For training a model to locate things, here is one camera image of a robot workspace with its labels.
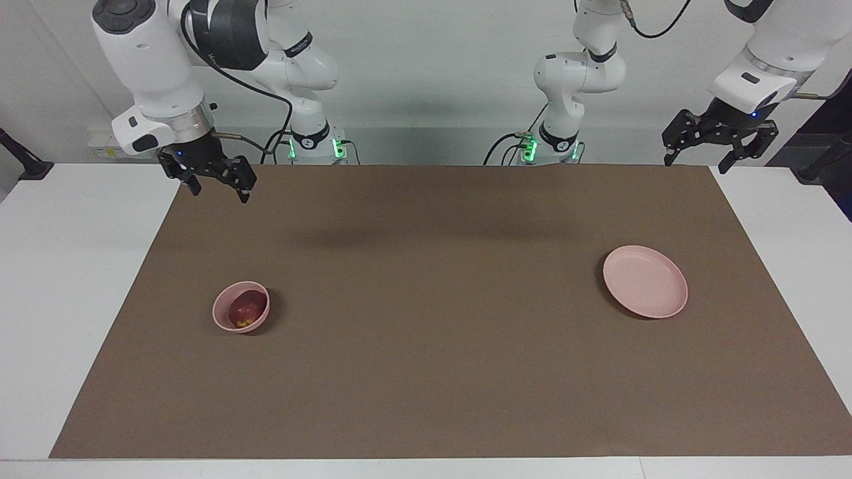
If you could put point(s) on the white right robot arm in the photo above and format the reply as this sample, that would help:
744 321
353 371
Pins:
153 60

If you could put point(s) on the dark panel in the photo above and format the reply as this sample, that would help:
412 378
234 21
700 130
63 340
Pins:
832 126

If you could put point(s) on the black stand foot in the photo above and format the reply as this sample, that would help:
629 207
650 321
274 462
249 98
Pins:
30 166
822 166

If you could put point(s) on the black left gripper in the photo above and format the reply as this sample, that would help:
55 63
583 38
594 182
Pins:
735 118

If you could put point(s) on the brown table mat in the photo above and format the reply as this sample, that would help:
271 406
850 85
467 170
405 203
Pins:
426 346

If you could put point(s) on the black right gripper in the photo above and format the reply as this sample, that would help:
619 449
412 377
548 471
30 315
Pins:
193 156

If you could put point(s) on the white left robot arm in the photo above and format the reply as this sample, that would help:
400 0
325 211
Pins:
579 80

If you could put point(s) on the pink bowl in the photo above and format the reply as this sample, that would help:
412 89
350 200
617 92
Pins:
221 318

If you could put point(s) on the white wall power strip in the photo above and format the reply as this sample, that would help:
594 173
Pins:
103 150

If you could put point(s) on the pink plate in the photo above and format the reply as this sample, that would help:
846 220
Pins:
644 281

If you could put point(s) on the dark red apple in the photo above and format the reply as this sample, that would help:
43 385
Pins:
246 309

